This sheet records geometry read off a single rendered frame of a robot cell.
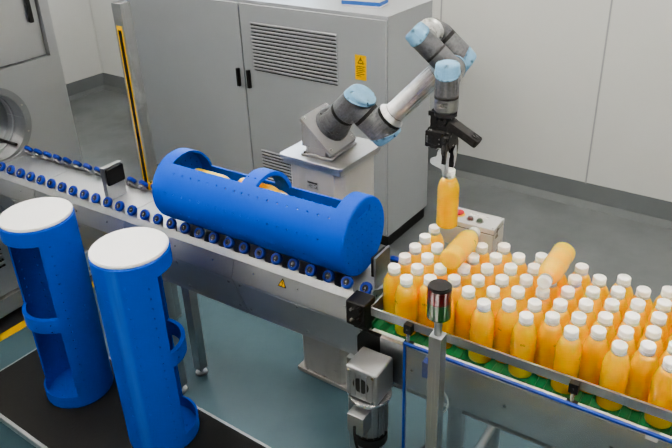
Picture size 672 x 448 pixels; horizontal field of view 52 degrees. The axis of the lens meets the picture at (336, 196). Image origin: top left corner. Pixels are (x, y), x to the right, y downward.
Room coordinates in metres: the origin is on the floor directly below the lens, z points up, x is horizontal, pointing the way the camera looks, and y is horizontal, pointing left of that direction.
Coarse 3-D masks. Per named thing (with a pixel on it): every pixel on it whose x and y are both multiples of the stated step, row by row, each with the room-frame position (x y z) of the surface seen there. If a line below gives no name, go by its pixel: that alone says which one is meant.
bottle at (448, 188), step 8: (440, 184) 2.00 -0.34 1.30; (448, 184) 1.99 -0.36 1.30; (456, 184) 1.99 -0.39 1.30; (440, 192) 2.00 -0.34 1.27; (448, 192) 1.98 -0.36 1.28; (456, 192) 1.99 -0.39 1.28; (440, 200) 2.00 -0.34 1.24; (448, 200) 1.98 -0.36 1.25; (456, 200) 1.99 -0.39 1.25; (440, 208) 1.99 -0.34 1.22; (448, 208) 1.98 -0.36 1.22; (456, 208) 1.99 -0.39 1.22; (440, 216) 1.99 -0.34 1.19; (448, 216) 1.98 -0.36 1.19; (456, 216) 1.99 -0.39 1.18; (440, 224) 1.99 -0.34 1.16; (448, 224) 1.98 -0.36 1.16; (456, 224) 1.99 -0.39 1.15
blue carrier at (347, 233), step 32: (192, 160) 2.60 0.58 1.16; (160, 192) 2.39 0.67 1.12; (192, 192) 2.31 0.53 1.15; (224, 192) 2.24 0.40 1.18; (256, 192) 2.19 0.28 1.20; (288, 192) 2.39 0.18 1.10; (352, 192) 2.11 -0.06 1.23; (224, 224) 2.21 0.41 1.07; (256, 224) 2.13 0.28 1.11; (288, 224) 2.06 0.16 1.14; (320, 224) 2.00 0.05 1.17; (352, 224) 1.98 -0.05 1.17; (320, 256) 1.98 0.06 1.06; (352, 256) 1.98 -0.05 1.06
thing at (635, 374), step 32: (480, 288) 1.74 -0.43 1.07; (576, 288) 1.72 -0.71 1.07; (480, 320) 1.61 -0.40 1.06; (512, 320) 1.60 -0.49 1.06; (544, 320) 1.56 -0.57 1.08; (640, 320) 1.58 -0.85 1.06; (512, 352) 1.55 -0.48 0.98; (544, 352) 1.53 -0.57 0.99; (576, 352) 1.46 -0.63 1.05; (608, 352) 1.43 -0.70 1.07; (640, 352) 1.42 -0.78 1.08; (608, 384) 1.40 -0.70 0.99; (640, 384) 1.39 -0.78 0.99
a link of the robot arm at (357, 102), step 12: (360, 84) 2.65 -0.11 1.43; (348, 96) 2.58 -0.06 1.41; (360, 96) 2.57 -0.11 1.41; (372, 96) 2.61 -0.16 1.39; (336, 108) 2.61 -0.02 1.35; (348, 108) 2.57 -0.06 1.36; (360, 108) 2.56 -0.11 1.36; (372, 108) 2.57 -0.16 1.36; (348, 120) 2.59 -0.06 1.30; (360, 120) 2.56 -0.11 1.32
